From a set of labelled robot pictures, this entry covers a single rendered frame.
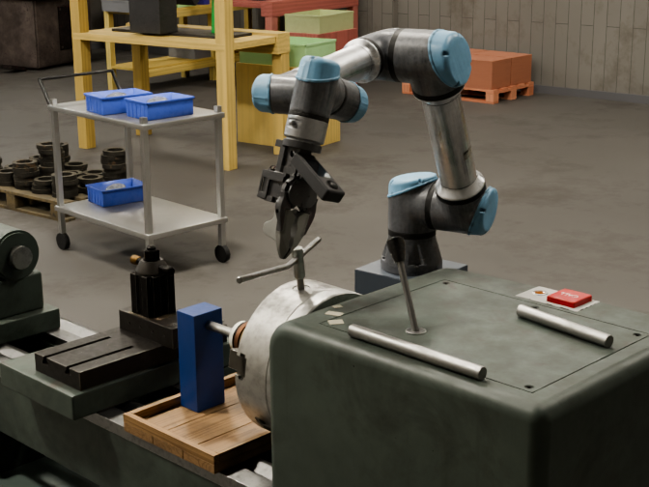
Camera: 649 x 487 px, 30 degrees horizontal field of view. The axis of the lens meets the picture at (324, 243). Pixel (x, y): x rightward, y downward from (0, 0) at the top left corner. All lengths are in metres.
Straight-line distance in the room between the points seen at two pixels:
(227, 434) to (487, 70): 9.71
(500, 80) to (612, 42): 1.16
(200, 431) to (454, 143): 0.84
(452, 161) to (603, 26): 9.77
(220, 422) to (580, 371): 0.97
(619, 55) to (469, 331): 10.39
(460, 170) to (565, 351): 0.83
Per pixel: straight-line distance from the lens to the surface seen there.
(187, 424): 2.64
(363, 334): 2.02
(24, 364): 2.93
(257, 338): 2.32
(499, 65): 12.17
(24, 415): 3.06
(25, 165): 8.20
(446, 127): 2.67
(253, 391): 2.33
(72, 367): 2.76
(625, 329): 2.14
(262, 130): 10.04
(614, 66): 12.43
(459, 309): 2.19
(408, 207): 2.87
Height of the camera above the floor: 1.97
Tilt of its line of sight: 16 degrees down
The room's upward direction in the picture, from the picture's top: straight up
